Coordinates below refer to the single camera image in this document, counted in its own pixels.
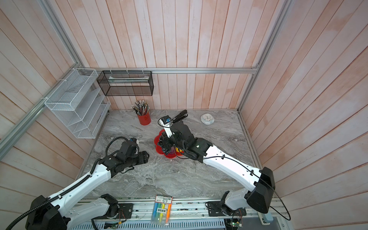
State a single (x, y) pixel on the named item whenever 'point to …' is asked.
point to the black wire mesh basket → (126, 83)
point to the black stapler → (182, 114)
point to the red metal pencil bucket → (144, 120)
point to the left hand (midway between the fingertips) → (144, 159)
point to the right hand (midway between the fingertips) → (162, 133)
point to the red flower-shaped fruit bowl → (159, 150)
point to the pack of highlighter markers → (162, 210)
